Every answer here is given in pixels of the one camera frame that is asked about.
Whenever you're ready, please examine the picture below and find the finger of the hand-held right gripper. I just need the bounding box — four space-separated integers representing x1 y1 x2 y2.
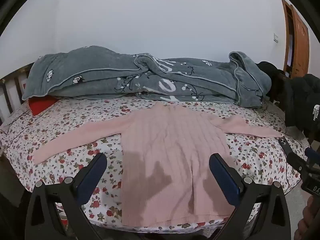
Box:
304 147 320 162
286 151 310 174

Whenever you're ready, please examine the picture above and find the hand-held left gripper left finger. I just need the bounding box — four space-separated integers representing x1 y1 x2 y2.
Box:
24 152 108 240

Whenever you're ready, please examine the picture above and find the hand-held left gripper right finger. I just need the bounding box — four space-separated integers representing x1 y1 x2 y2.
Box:
209 153 292 240

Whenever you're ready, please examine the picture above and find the pink knit sweater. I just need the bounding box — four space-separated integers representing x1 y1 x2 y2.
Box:
32 102 282 227

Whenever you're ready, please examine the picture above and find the person's right hand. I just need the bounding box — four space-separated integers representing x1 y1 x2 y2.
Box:
294 196 320 240

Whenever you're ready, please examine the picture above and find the black smartphone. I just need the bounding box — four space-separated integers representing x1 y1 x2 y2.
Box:
278 136 293 155

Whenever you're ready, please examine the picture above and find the black jacket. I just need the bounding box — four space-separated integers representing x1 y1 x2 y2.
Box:
285 74 320 143

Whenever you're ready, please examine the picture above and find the floral bed sheet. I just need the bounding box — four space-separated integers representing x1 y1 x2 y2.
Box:
0 96 310 232

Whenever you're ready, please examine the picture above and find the red pillow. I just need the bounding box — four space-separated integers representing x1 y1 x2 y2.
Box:
28 95 59 117

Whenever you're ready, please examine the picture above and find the dark cloth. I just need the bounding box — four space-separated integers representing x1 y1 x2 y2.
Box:
257 61 285 98

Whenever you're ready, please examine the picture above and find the grey printed blanket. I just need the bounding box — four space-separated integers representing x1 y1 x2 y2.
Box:
21 45 272 108

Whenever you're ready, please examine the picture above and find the wooden door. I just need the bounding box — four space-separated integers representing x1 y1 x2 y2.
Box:
281 0 310 79

